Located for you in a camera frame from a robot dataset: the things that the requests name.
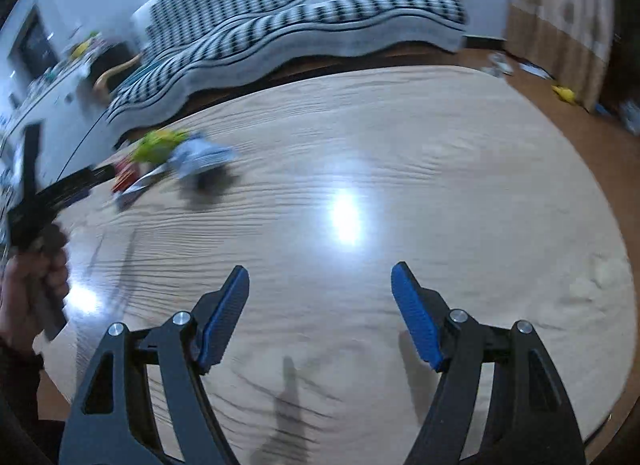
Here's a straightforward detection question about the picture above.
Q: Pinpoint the person's left forearm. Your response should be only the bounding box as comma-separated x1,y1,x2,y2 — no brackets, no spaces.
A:
0,337,67,465

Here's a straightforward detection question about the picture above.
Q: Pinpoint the person's left hand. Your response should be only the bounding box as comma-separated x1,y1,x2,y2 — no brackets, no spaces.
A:
0,245,72,357

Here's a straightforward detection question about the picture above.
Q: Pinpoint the dark wall screen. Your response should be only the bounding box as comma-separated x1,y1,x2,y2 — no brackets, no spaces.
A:
14,6,59,82

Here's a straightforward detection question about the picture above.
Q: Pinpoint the silver white wrapper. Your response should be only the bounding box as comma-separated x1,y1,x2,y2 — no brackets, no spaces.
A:
116,165,169,209

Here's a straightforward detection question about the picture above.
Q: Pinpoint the green wrapper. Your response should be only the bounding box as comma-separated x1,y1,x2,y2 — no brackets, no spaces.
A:
134,128,191,164

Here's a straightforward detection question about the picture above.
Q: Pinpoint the wooden chair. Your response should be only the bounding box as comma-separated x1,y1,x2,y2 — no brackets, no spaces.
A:
90,40,146,107

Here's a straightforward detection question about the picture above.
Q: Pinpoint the white cabinet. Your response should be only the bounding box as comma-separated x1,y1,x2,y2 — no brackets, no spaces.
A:
0,20,147,191

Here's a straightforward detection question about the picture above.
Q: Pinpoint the red packet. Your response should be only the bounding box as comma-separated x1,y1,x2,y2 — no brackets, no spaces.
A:
112,158,142,194

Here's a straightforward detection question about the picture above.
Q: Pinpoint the yellow floor toy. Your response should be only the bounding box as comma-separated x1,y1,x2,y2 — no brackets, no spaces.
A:
551,84,581,105

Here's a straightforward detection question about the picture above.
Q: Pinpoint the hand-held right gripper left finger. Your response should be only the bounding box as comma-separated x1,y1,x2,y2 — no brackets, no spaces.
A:
58,265,250,465

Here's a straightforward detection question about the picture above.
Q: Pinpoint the beige checked curtain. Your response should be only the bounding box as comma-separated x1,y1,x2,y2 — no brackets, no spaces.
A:
505,0,617,112

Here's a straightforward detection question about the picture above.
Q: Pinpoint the yellow green toy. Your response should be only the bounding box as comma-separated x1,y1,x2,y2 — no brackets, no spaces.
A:
69,32,102,60

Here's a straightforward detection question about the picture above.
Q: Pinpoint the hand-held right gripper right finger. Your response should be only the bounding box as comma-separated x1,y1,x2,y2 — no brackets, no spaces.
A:
391,261,587,465

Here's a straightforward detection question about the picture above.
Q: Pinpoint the light blue packet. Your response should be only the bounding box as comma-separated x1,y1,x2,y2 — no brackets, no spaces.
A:
169,132,237,179

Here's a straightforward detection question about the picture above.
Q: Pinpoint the striped sofa blanket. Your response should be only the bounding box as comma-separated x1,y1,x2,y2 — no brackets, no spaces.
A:
106,0,469,127

